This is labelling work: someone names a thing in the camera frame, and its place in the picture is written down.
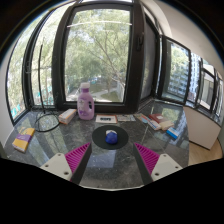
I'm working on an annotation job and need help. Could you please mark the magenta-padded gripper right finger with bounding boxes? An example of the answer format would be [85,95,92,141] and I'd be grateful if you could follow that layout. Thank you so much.
[132,142,184,186]

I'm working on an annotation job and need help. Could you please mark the blue and white computer mouse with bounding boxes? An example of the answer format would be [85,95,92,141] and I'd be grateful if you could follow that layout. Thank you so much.
[105,129,119,145]

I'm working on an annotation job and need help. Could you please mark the small blue box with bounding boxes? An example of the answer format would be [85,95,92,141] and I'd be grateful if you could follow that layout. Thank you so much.
[166,126,181,140]

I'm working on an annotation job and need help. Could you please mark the black wire rack stand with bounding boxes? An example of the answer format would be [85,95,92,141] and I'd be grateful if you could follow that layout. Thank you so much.
[33,39,62,133]

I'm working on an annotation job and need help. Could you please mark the white blue-striped box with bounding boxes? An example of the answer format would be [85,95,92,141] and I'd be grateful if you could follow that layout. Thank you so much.
[146,119,162,131]

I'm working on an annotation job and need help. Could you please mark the yellow and purple book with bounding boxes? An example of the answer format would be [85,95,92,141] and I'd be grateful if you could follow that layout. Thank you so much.
[12,127,36,154]

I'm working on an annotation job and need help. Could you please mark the white and orange carton box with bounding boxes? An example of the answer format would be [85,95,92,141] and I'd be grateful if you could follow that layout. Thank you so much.
[58,108,78,125]

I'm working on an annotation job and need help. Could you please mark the beige box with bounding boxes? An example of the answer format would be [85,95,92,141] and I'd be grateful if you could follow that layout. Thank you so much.
[159,120,175,131]

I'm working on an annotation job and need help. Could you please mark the purple detergent bottle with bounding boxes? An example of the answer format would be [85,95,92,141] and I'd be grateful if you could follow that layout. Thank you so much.
[76,82,96,121]

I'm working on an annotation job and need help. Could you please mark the round black mouse pad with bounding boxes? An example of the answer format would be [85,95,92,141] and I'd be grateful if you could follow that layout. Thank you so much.
[91,124,130,150]

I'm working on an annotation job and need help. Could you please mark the printed paper leaflet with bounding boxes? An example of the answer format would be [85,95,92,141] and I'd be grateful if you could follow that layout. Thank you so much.
[116,114,137,122]

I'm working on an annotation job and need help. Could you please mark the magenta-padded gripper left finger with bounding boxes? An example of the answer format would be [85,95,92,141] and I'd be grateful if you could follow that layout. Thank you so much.
[39,142,93,185]

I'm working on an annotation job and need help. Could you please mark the dark red book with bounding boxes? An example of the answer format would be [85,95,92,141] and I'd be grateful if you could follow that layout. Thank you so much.
[148,113,169,124]

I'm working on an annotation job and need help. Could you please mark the thin orange and teal book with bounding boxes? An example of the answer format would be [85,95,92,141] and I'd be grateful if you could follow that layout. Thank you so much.
[133,113,152,124]

